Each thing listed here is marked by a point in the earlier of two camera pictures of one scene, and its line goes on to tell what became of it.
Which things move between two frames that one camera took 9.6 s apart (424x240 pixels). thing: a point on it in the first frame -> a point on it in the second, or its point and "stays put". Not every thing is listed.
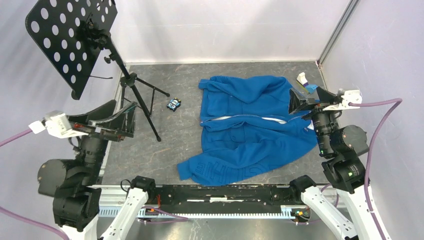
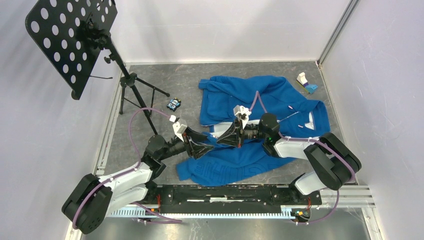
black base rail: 221,199 stays put
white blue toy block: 301,79 stays put
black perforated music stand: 72,33 stays put
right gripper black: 327,99 -> 234,136
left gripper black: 122,120 -> 191,147
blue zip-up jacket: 247,127 stays put
